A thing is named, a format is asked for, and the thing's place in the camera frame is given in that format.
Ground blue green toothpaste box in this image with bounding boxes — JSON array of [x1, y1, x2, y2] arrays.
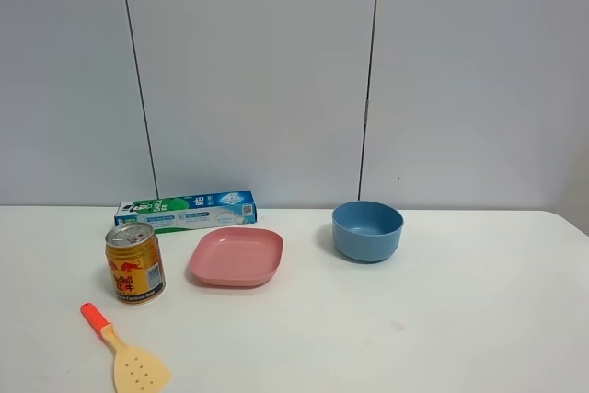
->
[[114, 191, 258, 234]]

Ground blue bowl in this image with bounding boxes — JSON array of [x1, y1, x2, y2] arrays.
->
[[332, 201, 404, 263]]

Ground gold Red Bull can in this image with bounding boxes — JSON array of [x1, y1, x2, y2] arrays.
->
[[105, 222, 166, 305]]

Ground pink square plate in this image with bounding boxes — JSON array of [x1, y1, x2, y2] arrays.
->
[[189, 227, 283, 288]]

